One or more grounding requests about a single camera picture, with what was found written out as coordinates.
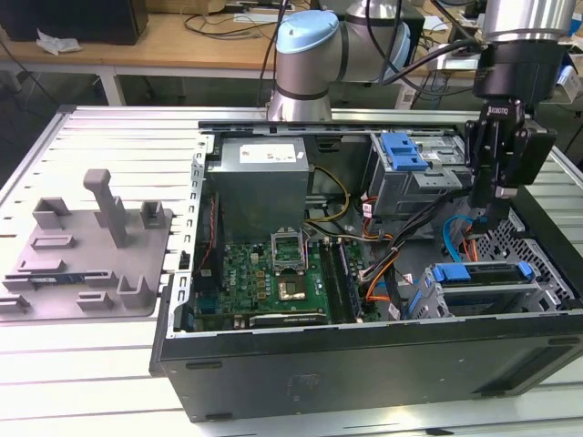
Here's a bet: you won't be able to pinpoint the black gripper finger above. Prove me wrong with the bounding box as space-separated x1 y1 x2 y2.
464 118 492 209
484 128 530 234

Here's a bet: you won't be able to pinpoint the blue data wire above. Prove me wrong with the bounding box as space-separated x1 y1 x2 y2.
444 213 500 264

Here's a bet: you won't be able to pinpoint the hard disk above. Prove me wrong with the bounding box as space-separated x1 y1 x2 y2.
404 261 534 320

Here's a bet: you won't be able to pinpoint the metal disk bay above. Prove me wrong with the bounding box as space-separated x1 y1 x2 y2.
407 261 575 320

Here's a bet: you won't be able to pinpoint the blue drive cage latch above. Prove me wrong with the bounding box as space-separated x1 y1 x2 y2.
381 130 432 172

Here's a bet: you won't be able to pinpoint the metal optical drive cage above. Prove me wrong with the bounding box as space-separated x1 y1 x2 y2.
366 131 477 219

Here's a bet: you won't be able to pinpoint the black desktop box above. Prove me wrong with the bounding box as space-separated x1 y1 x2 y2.
400 15 427 65

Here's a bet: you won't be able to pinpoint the installed RAM stick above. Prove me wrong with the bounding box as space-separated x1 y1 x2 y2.
336 240 364 320

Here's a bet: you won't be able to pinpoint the black RAM slot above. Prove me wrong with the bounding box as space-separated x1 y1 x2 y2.
318 242 348 322

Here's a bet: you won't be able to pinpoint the grey power supply unit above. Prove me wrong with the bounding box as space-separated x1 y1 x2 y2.
204 137 315 247

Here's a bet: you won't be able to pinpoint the metal socket cover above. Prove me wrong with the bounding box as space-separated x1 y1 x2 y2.
271 226 307 276

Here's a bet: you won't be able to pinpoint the CPU socket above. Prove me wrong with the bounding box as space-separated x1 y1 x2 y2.
277 278 309 304

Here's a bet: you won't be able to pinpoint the black PC case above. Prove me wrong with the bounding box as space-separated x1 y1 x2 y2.
148 111 583 424

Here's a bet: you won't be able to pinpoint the black graphics card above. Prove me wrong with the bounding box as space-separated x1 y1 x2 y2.
248 311 330 328

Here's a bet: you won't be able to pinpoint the green motherboard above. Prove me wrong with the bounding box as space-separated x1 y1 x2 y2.
195 236 379 331

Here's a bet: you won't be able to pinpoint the black case fan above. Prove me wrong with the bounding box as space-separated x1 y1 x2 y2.
193 190 223 279

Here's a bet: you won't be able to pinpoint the long wooden desk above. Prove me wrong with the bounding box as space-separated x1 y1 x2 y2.
0 8 583 108

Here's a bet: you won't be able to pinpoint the grey parts rack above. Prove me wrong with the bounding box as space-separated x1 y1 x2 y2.
0 168 177 322

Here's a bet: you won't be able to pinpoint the large black box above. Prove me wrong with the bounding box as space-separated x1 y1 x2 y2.
0 0 149 46

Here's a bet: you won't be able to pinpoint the crumpled white plastic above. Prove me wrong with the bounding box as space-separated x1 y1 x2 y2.
36 29 83 56

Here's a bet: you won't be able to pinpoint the RAM stick with white label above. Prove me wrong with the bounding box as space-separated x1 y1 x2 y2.
29 271 87 286

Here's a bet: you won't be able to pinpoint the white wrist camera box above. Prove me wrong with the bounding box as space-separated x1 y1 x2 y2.
553 63 583 105

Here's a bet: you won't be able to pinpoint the orange power wire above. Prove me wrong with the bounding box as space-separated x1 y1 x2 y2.
460 229 480 264

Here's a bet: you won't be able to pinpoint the black cable bundle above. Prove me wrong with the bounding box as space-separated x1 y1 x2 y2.
359 190 475 283

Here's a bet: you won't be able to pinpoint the black camera cable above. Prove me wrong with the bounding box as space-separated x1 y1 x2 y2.
363 0 491 92

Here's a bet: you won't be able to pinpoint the yellow and black wires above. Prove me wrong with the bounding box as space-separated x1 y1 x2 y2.
303 166 352 225

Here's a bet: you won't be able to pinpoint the orange looped wire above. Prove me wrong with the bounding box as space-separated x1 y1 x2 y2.
362 272 393 304

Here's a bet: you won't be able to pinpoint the black cable with connector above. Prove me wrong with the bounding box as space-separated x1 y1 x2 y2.
259 0 293 109

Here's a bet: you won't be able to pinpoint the black looped desk cable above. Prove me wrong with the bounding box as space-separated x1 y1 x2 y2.
183 11 279 40

